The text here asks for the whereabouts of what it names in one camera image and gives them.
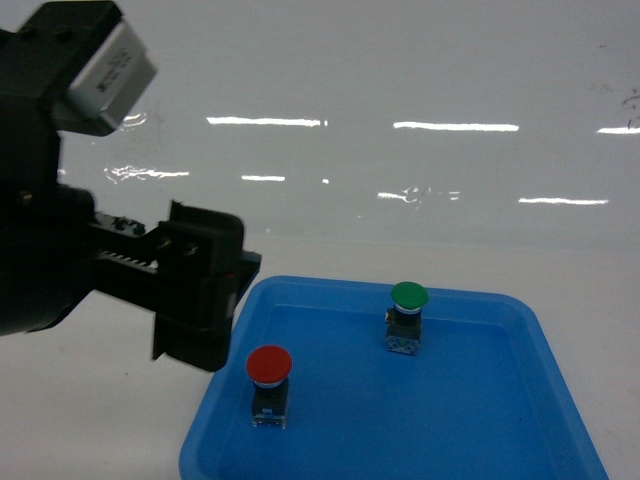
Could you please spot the white whiteboard panel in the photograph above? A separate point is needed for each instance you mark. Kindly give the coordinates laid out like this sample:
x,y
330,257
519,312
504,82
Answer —
x,y
510,124

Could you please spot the green push button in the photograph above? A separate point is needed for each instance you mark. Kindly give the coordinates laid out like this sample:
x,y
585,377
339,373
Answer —
x,y
404,318

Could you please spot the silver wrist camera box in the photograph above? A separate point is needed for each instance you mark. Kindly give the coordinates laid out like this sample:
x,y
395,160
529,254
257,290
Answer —
x,y
109,85

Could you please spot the red push button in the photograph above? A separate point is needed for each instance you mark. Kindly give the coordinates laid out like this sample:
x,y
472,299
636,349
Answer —
x,y
268,367

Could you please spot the blue plastic tray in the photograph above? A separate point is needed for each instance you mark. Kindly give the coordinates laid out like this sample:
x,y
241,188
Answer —
x,y
482,399

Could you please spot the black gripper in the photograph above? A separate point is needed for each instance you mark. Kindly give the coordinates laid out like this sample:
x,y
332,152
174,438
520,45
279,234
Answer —
x,y
204,271

